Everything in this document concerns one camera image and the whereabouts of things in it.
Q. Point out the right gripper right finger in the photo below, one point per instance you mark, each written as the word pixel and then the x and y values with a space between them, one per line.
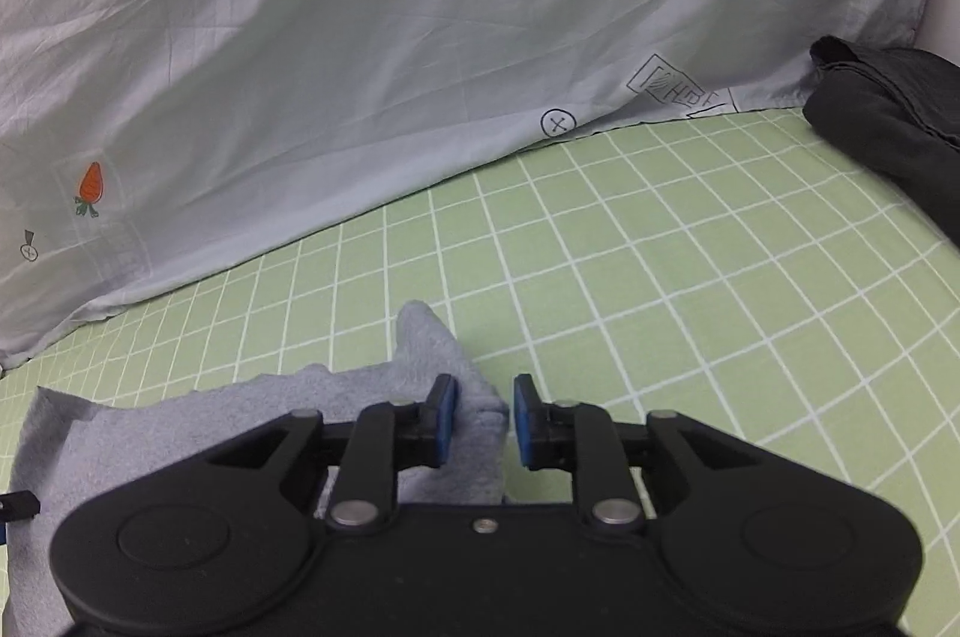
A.
pixel 582 440

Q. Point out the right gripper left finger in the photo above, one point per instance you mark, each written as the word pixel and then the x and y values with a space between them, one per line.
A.
pixel 384 440

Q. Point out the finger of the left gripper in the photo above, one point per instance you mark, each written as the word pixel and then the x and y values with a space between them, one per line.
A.
pixel 17 506

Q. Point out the grey zip hoodie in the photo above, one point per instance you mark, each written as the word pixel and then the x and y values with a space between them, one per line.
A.
pixel 72 449

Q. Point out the green grid bed sheet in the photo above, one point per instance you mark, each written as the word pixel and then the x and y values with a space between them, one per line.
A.
pixel 735 268

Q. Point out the white carrot print quilt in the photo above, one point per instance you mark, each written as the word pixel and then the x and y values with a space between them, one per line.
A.
pixel 149 143

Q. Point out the black garment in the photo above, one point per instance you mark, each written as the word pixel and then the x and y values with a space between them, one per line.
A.
pixel 895 112

